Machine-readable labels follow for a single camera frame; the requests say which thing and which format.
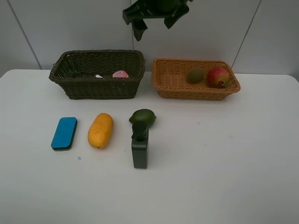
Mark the red pomegranate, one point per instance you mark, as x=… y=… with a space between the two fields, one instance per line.
x=218 y=77

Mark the orange wicker basket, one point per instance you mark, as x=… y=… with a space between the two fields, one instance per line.
x=169 y=79

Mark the blue whiteboard eraser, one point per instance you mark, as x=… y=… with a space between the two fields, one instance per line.
x=64 y=134

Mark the pink bottle white cap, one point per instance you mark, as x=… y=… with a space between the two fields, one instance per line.
x=120 y=74

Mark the brown kiwi fruit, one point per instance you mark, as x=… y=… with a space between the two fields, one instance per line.
x=195 y=75

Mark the dark brown wicker basket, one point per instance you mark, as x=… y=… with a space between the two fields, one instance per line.
x=75 y=73

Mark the green lime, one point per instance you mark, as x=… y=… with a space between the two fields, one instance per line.
x=143 y=115

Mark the dark green pump bottle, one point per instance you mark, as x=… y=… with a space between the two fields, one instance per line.
x=139 y=145

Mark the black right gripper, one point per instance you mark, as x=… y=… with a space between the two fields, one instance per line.
x=169 y=10

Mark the yellow mango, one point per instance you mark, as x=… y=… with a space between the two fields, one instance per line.
x=100 y=131

